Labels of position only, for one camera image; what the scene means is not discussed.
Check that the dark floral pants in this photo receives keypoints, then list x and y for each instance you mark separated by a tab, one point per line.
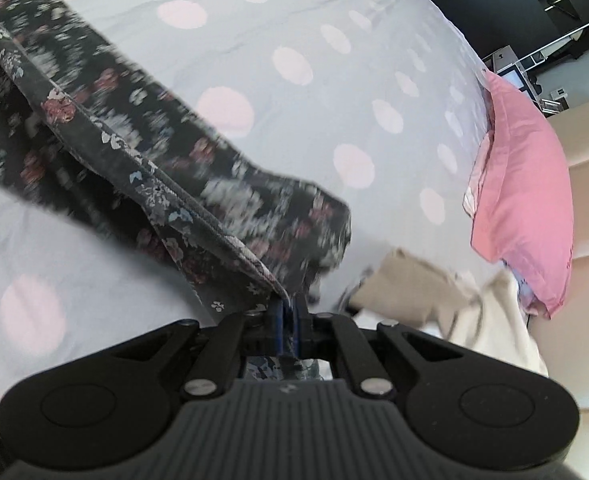
124	140

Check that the white garment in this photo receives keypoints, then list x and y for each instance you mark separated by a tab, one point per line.
499	320

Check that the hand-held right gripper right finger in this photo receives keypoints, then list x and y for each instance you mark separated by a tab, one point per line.
300	327

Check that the beige garment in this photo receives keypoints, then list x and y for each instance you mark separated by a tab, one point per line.
399	285

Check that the polka-dot bed sheet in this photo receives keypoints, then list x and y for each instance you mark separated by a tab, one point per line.
299	125

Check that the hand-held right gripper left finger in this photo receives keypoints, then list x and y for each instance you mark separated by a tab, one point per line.
276	327

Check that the black sliding-door wardrobe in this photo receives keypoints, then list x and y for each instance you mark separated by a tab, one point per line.
499	5

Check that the pink pillow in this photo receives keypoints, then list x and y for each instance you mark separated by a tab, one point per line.
524	195

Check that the white nightstand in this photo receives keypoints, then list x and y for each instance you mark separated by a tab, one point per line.
517	77

